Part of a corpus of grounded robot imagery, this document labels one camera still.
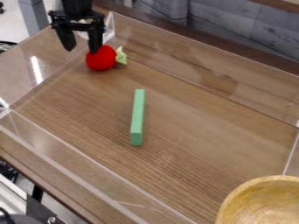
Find black device with cable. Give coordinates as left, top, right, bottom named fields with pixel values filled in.
left=0, top=198, right=66, bottom=224

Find grey table leg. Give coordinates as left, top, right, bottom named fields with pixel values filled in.
left=17, top=0, right=49, bottom=36

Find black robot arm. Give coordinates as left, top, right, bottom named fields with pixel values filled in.
left=48, top=0, right=105, bottom=53

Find clear acrylic enclosure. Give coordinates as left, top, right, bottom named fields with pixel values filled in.
left=0, top=16, right=299, bottom=224

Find wooden bowl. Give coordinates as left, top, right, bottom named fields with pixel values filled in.
left=214, top=175, right=299, bottom=224

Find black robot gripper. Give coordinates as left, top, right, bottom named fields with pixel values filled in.
left=48, top=10, right=106, bottom=53

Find green rectangular block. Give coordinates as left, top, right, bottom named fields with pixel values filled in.
left=129, top=89, right=145, bottom=146

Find red plush fruit green leaves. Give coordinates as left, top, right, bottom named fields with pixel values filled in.
left=85, top=45, right=126, bottom=71

